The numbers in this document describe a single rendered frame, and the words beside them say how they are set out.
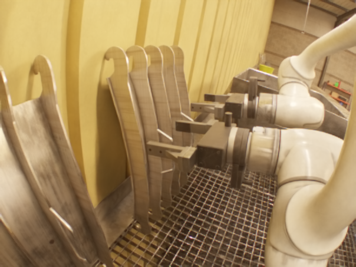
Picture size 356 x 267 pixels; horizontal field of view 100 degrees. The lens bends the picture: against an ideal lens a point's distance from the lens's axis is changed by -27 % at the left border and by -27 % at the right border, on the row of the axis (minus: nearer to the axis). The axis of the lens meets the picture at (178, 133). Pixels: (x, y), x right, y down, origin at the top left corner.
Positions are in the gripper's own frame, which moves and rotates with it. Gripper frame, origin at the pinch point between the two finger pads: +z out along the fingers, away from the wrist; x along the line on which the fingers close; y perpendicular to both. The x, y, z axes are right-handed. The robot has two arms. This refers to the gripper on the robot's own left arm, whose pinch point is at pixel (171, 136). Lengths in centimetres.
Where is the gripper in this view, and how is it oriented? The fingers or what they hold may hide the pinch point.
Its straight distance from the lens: 45.6
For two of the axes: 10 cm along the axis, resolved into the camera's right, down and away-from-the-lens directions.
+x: -4.2, 3.7, -8.3
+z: -9.1, -1.3, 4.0
